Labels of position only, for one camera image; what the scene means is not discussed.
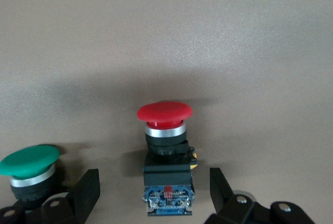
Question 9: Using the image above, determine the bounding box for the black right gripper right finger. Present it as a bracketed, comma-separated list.
[205, 167, 316, 224]

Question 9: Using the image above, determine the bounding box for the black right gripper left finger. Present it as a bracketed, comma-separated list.
[0, 168, 101, 224]

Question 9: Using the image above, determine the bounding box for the red mushroom push button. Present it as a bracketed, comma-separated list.
[136, 100, 199, 217]

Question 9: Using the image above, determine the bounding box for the green mushroom push button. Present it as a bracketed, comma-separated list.
[0, 144, 61, 209]

